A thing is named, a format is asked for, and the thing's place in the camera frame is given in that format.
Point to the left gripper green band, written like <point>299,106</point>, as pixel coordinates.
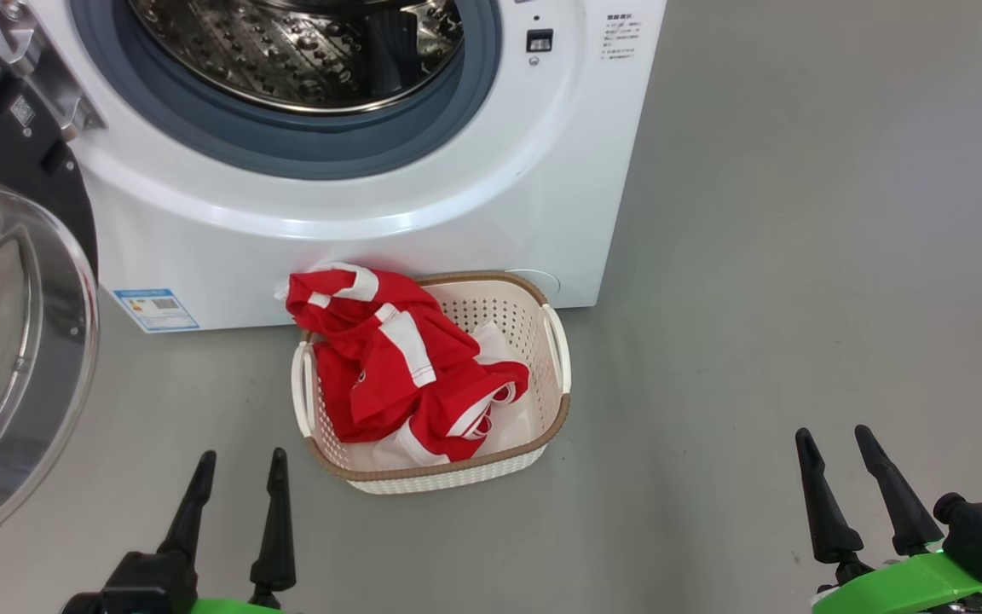
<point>235,608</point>

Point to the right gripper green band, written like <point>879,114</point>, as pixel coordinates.
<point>909,588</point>

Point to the red and white garment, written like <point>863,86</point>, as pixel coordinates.
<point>380,367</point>

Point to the black round glass washer door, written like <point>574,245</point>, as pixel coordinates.
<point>5,358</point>

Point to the white front-load washing machine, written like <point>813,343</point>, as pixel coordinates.
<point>372,222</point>

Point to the cream perforated laundry basket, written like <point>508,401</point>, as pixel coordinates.
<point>534,341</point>

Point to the blue energy label sticker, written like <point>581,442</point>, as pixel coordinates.
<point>156,310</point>

